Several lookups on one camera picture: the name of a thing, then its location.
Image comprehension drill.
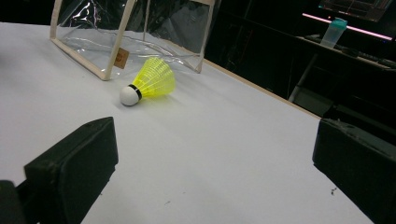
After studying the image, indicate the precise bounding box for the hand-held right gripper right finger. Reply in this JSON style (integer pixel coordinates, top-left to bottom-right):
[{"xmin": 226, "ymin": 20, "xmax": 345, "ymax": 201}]
[{"xmin": 312, "ymin": 118, "xmax": 396, "ymax": 224}]

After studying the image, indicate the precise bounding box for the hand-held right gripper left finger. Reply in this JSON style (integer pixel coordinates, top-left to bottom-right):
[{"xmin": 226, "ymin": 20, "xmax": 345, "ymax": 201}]
[{"xmin": 23, "ymin": 116, "xmax": 120, "ymax": 224}]

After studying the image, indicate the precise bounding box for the clear bag with beige trim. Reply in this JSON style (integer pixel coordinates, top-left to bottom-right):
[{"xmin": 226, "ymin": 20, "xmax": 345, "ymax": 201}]
[{"xmin": 49, "ymin": 0, "xmax": 219, "ymax": 82}]

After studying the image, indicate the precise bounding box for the yellow shuttlecock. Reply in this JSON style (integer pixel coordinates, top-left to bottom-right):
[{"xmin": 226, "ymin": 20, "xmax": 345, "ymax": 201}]
[{"xmin": 120, "ymin": 56, "xmax": 177, "ymax": 107}]

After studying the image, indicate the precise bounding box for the dark desk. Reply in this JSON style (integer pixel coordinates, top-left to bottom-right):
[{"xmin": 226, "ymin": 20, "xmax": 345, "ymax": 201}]
[{"xmin": 288, "ymin": 33, "xmax": 396, "ymax": 104}]

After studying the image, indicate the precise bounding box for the clear bottle with teal lid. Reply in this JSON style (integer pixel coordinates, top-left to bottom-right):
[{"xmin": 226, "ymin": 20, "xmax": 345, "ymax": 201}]
[{"xmin": 320, "ymin": 17, "xmax": 348, "ymax": 49}]

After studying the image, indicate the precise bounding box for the white table cover sheet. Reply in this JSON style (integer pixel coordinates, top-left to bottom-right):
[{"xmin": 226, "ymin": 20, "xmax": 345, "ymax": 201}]
[{"xmin": 0, "ymin": 21, "xmax": 375, "ymax": 224}]

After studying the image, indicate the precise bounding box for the monitor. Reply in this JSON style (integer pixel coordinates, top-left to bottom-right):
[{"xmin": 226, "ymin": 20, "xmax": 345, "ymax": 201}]
[{"xmin": 317, "ymin": 0, "xmax": 394, "ymax": 23}]

